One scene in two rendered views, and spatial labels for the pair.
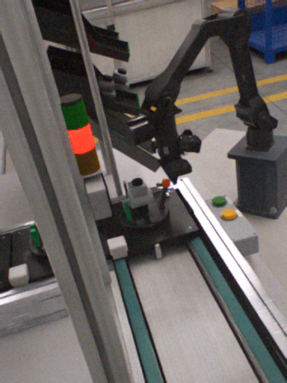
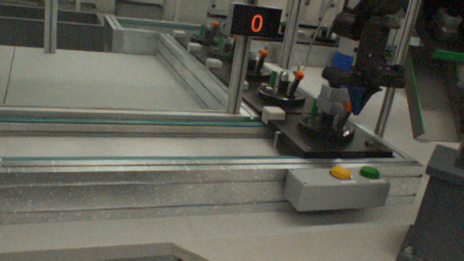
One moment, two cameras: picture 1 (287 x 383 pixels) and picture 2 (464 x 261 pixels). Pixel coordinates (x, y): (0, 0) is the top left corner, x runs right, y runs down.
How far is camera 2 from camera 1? 1.20 m
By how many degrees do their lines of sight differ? 66
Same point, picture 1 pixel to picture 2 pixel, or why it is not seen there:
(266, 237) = (351, 245)
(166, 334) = (174, 142)
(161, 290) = (229, 146)
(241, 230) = (309, 177)
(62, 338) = not seen: hidden behind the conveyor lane
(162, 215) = (322, 130)
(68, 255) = not seen: outside the picture
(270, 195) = (417, 227)
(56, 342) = not seen: hidden behind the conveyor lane
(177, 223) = (316, 143)
